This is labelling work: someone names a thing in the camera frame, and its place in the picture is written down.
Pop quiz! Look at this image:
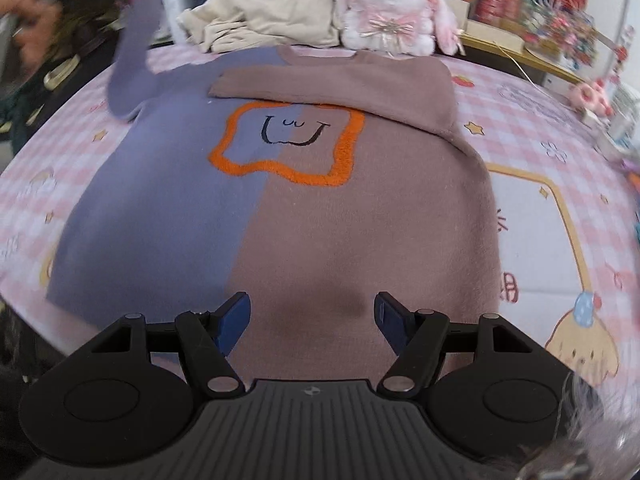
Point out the wooden bookshelf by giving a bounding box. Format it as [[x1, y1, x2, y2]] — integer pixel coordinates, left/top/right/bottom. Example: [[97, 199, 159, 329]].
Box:
[[457, 0, 632, 87]]

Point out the colourful flower ornament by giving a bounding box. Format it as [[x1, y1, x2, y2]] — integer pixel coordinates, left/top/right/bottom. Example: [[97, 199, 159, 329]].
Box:
[[525, 2, 599, 69]]

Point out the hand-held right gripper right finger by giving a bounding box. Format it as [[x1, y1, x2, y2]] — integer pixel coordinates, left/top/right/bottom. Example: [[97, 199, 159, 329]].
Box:
[[374, 291, 543, 395]]

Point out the white charger with cables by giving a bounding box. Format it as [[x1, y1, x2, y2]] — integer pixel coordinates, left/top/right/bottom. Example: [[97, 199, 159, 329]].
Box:
[[585, 85, 640, 162]]

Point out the black case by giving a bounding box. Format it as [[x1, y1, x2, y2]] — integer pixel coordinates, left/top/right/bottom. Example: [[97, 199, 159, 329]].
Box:
[[0, 35, 117, 161]]

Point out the cream wrist watch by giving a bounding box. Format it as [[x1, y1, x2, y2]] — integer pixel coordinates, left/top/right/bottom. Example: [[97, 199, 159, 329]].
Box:
[[42, 55, 82, 87]]

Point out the person's left hand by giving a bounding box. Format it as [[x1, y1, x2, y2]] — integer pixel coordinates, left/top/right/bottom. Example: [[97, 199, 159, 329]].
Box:
[[0, 0, 63, 68]]

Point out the cream garment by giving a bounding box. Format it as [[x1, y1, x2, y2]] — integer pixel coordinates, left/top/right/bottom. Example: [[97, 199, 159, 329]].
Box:
[[177, 0, 344, 54]]

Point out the purple and brown sweater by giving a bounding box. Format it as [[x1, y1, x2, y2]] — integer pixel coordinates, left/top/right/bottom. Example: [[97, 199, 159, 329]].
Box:
[[45, 0, 503, 388]]

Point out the white and pink plush bunny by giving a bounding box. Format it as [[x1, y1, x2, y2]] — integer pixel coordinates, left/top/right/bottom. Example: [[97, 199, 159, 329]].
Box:
[[332, 0, 467, 57]]

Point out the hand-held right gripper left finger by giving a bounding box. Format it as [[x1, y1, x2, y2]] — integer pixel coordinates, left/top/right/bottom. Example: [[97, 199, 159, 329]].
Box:
[[82, 291, 252, 395]]

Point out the small pink plush toy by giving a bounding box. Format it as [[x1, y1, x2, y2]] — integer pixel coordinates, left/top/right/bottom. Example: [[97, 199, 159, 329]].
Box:
[[570, 80, 617, 117]]

